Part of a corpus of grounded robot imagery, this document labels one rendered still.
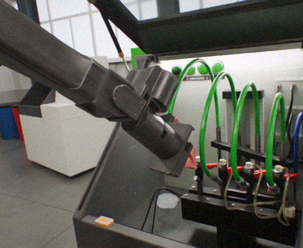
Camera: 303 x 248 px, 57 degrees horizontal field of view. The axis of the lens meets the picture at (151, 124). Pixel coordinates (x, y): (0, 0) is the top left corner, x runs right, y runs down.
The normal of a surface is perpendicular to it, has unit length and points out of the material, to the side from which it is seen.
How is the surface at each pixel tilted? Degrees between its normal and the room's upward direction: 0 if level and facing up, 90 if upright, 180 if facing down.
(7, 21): 80
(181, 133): 46
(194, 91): 90
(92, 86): 84
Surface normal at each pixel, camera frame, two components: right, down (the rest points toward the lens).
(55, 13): -0.49, 0.24
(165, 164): -0.58, -0.51
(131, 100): 0.62, -0.02
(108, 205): 0.84, 0.04
